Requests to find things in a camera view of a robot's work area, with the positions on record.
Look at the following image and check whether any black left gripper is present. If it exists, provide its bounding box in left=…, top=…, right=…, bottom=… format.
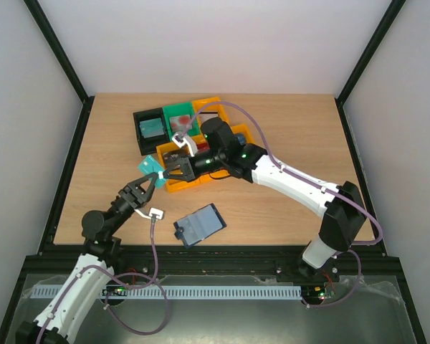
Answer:
left=108, top=173, right=160, bottom=235

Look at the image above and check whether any blue card holder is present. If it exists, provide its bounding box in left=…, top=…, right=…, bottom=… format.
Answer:
left=173, top=204, right=226, bottom=249

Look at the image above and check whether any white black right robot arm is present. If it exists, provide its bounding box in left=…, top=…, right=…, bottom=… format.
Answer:
left=163, top=118, right=366, bottom=281

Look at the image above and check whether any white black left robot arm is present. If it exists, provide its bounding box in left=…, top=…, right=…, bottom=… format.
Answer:
left=14, top=172, right=163, bottom=343

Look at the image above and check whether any yellow bin with dark cards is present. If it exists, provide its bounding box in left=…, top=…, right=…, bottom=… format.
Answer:
left=156, top=143, right=196, bottom=193

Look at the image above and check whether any dark VIP card stack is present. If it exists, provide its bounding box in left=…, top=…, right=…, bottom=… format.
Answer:
left=162, top=149, right=187, bottom=164

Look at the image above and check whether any red VIP card stack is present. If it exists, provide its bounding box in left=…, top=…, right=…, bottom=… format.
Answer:
left=196, top=142, right=209, bottom=151

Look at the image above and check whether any yellow bin with red cards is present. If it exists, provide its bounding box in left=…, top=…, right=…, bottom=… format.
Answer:
left=189, top=134, right=229, bottom=186

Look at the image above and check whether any red white card stack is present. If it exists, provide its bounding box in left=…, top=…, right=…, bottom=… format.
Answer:
left=169, top=114, right=191, bottom=132

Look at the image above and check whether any teal card stack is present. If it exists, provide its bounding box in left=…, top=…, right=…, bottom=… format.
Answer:
left=139, top=118, right=164, bottom=139

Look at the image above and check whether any white striped card stack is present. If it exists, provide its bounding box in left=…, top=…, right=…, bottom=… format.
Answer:
left=199, top=111, right=219, bottom=123

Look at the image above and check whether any yellow bin with blue cards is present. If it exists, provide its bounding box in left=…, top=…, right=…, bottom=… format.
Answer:
left=230, top=123, right=255, bottom=145

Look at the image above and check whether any black bin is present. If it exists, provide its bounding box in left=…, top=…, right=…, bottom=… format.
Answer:
left=133, top=107, right=170, bottom=156

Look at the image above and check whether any green bin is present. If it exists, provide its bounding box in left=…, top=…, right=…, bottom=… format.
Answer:
left=163, top=102, right=194, bottom=138

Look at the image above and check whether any yellow rear bin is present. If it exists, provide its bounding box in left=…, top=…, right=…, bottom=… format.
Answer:
left=191, top=96, right=229, bottom=126

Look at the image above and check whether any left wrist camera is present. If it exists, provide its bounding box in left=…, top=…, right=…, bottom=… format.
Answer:
left=135, top=207, right=165, bottom=220

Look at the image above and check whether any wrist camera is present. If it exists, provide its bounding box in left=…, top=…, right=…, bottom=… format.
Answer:
left=135, top=207, right=165, bottom=220
left=171, top=132, right=198, bottom=157

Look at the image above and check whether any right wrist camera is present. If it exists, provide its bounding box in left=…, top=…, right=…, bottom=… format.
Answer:
left=171, top=132, right=198, bottom=157

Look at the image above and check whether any black front frame rail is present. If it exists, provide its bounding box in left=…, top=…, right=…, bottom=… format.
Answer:
left=19, top=244, right=404, bottom=284

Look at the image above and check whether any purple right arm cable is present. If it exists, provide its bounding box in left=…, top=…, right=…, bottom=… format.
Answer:
left=178, top=101, right=384, bottom=247

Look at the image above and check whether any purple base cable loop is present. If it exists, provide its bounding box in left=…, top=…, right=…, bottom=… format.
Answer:
left=103, top=272, right=171, bottom=333

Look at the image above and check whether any white slotted cable duct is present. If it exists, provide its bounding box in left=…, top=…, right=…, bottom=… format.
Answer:
left=30, top=285, right=302, bottom=300

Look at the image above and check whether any black left rear frame post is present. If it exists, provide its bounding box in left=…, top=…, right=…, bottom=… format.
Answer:
left=23, top=0, right=94, bottom=105

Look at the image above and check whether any black frame post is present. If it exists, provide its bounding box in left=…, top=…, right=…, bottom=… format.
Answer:
left=335, top=0, right=408, bottom=105
left=23, top=0, right=94, bottom=105

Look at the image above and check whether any black right rear frame post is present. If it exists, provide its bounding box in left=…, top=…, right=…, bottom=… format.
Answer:
left=335, top=0, right=408, bottom=105

